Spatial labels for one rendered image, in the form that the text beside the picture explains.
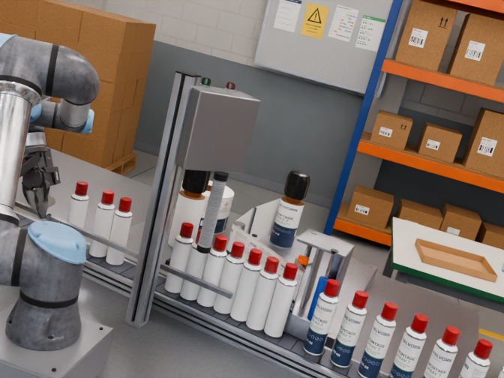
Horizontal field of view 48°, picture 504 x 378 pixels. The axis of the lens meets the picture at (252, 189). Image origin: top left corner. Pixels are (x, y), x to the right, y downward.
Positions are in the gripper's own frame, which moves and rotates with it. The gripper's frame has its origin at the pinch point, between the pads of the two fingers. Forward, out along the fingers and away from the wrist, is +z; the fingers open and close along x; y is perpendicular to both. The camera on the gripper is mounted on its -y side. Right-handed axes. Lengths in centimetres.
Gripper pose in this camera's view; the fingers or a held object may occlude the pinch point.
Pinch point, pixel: (40, 214)
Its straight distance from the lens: 181.3
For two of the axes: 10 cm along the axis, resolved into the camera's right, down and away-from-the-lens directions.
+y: 3.6, -0.6, 9.3
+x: -9.2, 1.6, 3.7
